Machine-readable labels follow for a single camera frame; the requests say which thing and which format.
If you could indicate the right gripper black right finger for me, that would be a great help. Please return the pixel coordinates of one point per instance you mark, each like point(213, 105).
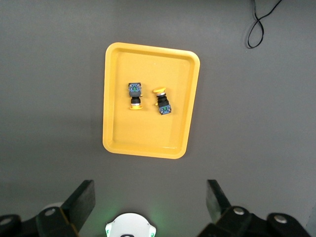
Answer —
point(216, 200)

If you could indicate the yellow mushroom push button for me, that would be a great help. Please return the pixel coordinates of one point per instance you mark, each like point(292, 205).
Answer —
point(134, 92)
point(163, 101)

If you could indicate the yellow plastic tray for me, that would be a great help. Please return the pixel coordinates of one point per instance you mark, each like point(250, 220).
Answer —
point(148, 133)

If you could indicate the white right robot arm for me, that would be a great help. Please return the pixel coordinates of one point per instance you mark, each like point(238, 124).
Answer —
point(128, 222)

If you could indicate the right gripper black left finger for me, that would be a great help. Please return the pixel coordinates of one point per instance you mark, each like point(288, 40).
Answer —
point(81, 202)

